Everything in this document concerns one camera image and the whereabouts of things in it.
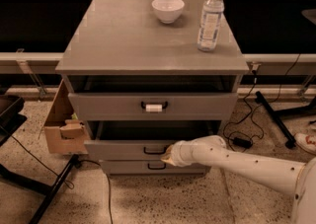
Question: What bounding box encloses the clear acrylic bracket left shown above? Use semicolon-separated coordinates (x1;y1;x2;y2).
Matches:
17;48;47;100

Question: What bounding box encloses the grey bottom drawer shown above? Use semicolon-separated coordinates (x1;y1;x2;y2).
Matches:
101;160;209;175

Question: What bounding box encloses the brown cardboard box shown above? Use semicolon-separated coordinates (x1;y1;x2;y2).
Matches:
43;82;90;155

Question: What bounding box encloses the white red sneaker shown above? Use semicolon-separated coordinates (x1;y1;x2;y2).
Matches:
294;133;316;155

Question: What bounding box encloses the thin black cable left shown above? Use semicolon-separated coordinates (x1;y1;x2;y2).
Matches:
0;122;115;224

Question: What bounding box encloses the grey top drawer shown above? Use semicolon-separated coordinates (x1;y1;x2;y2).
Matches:
68;93;237;120

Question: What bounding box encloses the black stand base left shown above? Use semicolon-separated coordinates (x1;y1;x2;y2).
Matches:
0;95;79;224

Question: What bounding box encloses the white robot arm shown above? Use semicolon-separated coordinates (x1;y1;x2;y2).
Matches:
161;135;316;224

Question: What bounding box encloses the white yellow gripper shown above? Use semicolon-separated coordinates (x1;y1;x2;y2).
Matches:
161;141;195;167

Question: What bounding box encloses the grey drawer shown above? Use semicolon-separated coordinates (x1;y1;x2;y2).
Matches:
85;120;220;161
68;93;237;120
101;160;209;175

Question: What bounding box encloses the black stand leg right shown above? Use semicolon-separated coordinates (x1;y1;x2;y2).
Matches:
255;91;316;149

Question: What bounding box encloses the clear plastic water bottle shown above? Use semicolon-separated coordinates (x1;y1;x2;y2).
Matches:
197;0;224;51

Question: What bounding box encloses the grey drawer cabinet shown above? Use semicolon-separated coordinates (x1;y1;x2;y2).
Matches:
55;0;250;177

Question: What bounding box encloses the white ceramic bowl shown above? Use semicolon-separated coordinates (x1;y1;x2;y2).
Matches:
151;0;185;24

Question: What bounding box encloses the black power adapter with cable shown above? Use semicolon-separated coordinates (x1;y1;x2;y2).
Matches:
222;53;302;155

